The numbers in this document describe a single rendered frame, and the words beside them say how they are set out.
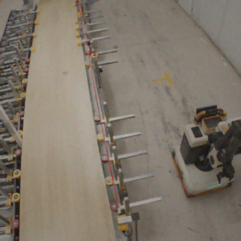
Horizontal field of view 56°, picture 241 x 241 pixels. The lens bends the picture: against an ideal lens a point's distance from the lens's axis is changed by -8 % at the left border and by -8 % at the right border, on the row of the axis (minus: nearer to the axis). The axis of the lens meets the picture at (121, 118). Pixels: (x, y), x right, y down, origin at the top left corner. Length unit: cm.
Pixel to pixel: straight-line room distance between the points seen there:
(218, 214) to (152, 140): 137
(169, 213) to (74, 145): 141
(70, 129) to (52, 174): 54
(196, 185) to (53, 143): 167
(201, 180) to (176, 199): 41
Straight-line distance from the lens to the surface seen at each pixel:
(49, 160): 243
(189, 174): 297
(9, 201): 247
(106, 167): 258
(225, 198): 327
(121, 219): 125
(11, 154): 270
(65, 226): 213
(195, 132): 264
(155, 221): 300
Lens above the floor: 289
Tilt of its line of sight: 50 degrees down
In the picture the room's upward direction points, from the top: 5 degrees counter-clockwise
